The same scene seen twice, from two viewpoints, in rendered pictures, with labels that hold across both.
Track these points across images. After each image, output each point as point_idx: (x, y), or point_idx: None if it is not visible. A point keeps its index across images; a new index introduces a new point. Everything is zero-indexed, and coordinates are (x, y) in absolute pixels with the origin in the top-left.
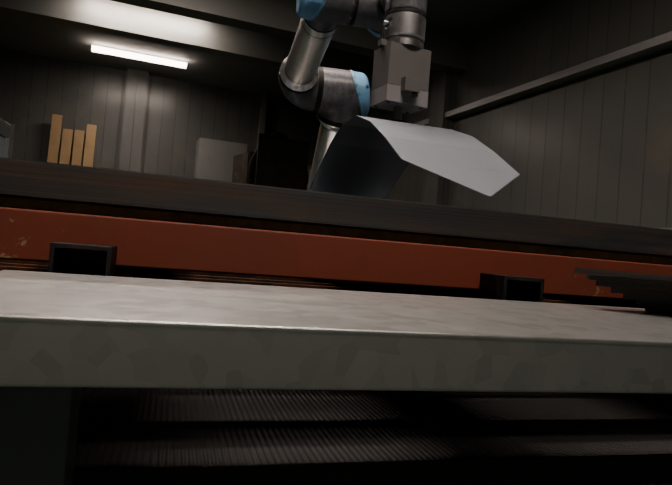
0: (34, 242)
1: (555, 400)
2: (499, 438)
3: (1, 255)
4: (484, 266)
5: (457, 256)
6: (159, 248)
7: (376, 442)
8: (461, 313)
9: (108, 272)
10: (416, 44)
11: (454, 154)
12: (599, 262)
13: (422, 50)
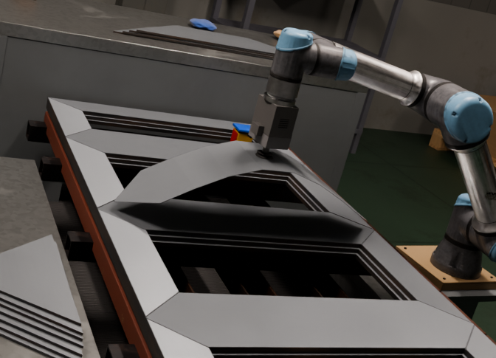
0: (57, 156)
1: None
2: (122, 341)
3: (55, 156)
4: (90, 229)
5: (88, 219)
6: (64, 170)
7: (102, 300)
8: None
9: (42, 170)
10: (267, 100)
11: (170, 179)
12: (105, 257)
13: (272, 104)
